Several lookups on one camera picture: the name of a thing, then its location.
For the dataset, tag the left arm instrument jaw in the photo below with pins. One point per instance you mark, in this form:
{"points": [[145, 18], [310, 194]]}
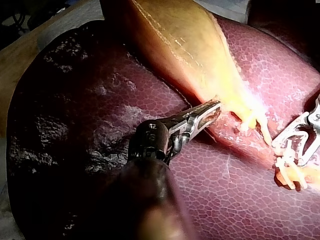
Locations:
{"points": [[194, 126], [203, 108]]}

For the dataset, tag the right arm instrument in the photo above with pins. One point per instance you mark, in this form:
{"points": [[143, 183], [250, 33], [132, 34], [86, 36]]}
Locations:
{"points": [[316, 117]]}

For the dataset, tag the left arm instrument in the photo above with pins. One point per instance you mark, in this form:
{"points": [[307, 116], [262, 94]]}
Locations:
{"points": [[152, 140]]}

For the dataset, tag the right arm instrument jaw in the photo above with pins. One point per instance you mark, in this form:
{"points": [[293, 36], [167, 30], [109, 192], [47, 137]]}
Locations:
{"points": [[287, 133], [311, 147]]}

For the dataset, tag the white clip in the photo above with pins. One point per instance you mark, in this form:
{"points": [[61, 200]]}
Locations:
{"points": [[285, 176], [287, 156], [301, 178]]}

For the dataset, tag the gallbladder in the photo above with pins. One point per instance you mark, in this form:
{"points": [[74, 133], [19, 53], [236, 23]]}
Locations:
{"points": [[180, 50]]}

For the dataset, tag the dark left arm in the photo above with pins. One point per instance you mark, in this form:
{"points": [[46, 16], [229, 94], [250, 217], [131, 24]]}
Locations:
{"points": [[147, 200]]}

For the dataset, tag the thin tube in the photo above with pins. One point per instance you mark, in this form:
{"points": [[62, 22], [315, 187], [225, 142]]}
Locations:
{"points": [[265, 133]]}

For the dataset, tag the pale fatty tissue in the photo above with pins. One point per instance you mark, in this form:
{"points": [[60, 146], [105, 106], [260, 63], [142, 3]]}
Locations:
{"points": [[280, 177]]}

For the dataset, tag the dark red liver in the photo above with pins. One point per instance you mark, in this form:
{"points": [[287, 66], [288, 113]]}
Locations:
{"points": [[225, 200]]}

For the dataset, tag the white cloth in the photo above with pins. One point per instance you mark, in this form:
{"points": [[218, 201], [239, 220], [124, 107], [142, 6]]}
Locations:
{"points": [[220, 6]]}

